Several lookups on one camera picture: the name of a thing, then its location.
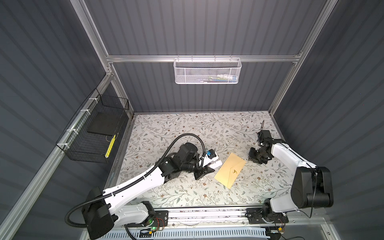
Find tan kraft envelope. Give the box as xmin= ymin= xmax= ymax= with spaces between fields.
xmin=214 ymin=153 xmax=246 ymax=189

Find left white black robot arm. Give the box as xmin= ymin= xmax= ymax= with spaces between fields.
xmin=81 ymin=143 xmax=222 ymax=240

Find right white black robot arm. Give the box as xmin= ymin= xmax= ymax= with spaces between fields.
xmin=249 ymin=130 xmax=334 ymax=224

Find pens in white basket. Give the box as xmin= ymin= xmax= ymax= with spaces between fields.
xmin=199 ymin=74 xmax=238 ymax=84

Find black foam pad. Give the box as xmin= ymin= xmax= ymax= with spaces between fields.
xmin=87 ymin=112 xmax=121 ymax=137

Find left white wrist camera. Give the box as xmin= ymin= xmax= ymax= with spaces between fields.
xmin=198 ymin=149 xmax=219 ymax=168

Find left black corrugated cable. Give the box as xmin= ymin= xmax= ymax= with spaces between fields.
xmin=64 ymin=133 xmax=208 ymax=240

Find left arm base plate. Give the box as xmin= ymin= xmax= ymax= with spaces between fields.
xmin=128 ymin=211 xmax=169 ymax=228

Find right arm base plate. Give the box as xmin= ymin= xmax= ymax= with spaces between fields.
xmin=245 ymin=208 xmax=289 ymax=225

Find white ventilated cable duct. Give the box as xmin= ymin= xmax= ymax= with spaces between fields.
xmin=91 ymin=227 xmax=268 ymax=240

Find aluminium mounting rail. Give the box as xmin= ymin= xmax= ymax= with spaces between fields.
xmin=85 ymin=204 xmax=328 ymax=232

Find white wire basket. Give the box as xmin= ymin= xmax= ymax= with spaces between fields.
xmin=173 ymin=58 xmax=242 ymax=85

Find black wire basket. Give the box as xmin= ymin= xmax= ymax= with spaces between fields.
xmin=56 ymin=88 xmax=130 ymax=164

